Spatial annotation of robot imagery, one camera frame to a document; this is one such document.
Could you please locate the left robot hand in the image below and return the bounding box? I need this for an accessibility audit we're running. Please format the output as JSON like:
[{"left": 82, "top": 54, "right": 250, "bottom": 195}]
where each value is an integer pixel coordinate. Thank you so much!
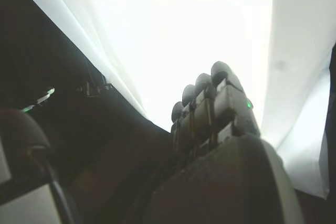
[{"left": 0, "top": 60, "right": 306, "bottom": 224}]

